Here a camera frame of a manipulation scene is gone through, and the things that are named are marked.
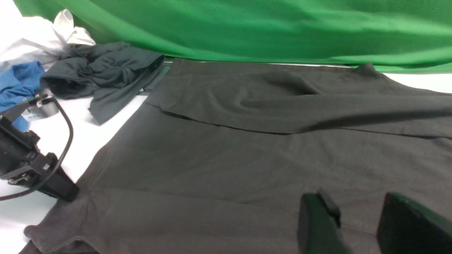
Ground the gray long-sleeved shirt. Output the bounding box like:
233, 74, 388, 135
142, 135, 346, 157
22, 59, 452, 254

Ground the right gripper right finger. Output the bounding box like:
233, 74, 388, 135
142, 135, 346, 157
376, 192, 452, 254

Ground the green backdrop cloth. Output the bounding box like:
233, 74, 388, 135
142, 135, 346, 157
14, 0, 452, 73

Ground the metal table cable hatch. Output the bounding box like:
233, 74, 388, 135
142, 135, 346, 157
138, 61, 173, 95

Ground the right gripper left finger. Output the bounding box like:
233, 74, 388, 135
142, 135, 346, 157
297, 189, 352, 254

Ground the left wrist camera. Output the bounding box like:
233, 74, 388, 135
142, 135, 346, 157
21, 89, 59, 122

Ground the dark teal crumpled garment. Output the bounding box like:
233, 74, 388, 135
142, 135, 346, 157
40, 42, 165, 125

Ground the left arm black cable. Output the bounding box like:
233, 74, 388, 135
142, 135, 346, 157
0, 97, 74, 201

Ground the white crumpled garment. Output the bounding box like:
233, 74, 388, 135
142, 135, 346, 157
0, 9, 96, 71

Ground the blue t-shirt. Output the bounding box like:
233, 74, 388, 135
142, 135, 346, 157
0, 61, 45, 111

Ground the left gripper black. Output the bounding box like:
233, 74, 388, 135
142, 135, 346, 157
0, 117, 79, 202

